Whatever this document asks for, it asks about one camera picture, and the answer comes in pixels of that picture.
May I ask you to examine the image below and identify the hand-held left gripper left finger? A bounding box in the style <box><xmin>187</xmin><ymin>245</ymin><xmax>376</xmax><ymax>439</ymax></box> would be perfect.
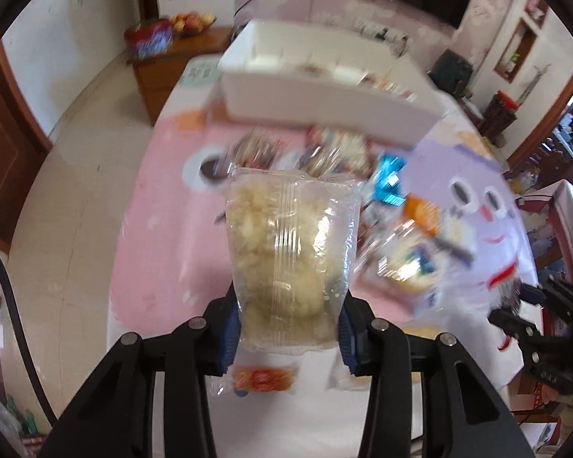
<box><xmin>37</xmin><ymin>291</ymin><xmax>242</xmax><ymax>458</ymax></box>

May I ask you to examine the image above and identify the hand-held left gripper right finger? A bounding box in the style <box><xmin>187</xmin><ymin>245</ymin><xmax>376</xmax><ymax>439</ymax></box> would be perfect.
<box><xmin>337</xmin><ymin>296</ymin><xmax>538</xmax><ymax>458</ymax></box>

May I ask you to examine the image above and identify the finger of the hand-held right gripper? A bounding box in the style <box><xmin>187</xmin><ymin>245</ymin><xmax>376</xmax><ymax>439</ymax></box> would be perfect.
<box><xmin>488</xmin><ymin>308</ymin><xmax>550</xmax><ymax>373</ymax></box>
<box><xmin>520</xmin><ymin>274</ymin><xmax>573</xmax><ymax>326</ymax></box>

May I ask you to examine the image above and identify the clear puffed snack packet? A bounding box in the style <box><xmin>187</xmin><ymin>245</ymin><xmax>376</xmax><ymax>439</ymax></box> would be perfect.
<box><xmin>225</xmin><ymin>167</ymin><xmax>364</xmax><ymax>355</ymax></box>

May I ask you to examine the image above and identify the white plastic storage box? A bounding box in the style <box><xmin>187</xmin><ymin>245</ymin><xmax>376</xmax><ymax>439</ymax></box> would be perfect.
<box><xmin>217</xmin><ymin>19</ymin><xmax>452</xmax><ymax>146</ymax></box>

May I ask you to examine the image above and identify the small orange snack packet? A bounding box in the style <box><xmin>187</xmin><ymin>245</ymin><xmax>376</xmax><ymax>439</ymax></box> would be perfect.
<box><xmin>210</xmin><ymin>363</ymin><xmax>301</xmax><ymax>398</ymax></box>

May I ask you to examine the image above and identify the clear bread packet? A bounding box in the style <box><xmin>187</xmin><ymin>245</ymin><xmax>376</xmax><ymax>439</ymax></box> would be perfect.
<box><xmin>363</xmin><ymin>219</ymin><xmax>476</xmax><ymax>316</ymax></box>

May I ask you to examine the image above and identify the cartoon printed tablecloth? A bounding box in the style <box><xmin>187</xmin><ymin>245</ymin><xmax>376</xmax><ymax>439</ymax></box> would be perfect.
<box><xmin>107</xmin><ymin>52</ymin><xmax>540</xmax><ymax>458</ymax></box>

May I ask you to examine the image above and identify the orange and white snack packet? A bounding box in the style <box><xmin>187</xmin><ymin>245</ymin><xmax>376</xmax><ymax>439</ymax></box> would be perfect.
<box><xmin>401</xmin><ymin>195</ymin><xmax>442</xmax><ymax>237</ymax></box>

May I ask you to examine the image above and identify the blue snack packet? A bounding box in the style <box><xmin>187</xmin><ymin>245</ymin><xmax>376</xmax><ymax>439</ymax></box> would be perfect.
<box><xmin>370</xmin><ymin>153</ymin><xmax>409</xmax><ymax>206</ymax></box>

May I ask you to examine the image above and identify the clear nut bar packet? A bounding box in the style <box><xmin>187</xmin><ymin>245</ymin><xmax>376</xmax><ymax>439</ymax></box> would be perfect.
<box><xmin>301</xmin><ymin>126</ymin><xmax>373</xmax><ymax>177</ymax></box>

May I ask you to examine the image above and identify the brown wrapped candy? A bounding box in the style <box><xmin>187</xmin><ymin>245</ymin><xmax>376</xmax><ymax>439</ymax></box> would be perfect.
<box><xmin>231</xmin><ymin>129</ymin><xmax>287</xmax><ymax>168</ymax></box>

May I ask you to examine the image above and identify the red lidded jar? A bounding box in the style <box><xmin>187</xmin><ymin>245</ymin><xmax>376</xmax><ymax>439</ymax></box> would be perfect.
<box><xmin>482</xmin><ymin>93</ymin><xmax>519</xmax><ymax>139</ymax></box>

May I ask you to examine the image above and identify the grey air fryer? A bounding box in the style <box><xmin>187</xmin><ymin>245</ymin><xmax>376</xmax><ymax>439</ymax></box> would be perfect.
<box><xmin>432</xmin><ymin>49</ymin><xmax>473</xmax><ymax>96</ymax></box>

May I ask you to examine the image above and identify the wooden side cabinet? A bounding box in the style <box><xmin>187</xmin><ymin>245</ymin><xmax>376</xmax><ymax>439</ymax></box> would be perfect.
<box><xmin>126</xmin><ymin>26</ymin><xmax>232</xmax><ymax>127</ymax></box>

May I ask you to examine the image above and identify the wooden door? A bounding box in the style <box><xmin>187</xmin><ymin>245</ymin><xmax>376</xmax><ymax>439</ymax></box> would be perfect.
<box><xmin>0</xmin><ymin>43</ymin><xmax>53</xmax><ymax>253</ymax></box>

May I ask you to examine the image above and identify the red patterned round tin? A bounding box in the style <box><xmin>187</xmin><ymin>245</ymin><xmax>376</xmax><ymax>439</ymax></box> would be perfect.
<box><xmin>124</xmin><ymin>19</ymin><xmax>175</xmax><ymax>59</ymax></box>

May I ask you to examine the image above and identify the bowl of fruit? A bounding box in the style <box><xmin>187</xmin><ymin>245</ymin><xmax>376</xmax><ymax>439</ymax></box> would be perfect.
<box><xmin>169</xmin><ymin>11</ymin><xmax>217</xmax><ymax>36</ymax></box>

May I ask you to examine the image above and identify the black cable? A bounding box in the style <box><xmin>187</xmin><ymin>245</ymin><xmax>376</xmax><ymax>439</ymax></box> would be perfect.
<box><xmin>0</xmin><ymin>239</ymin><xmax>58</xmax><ymax>430</ymax></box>

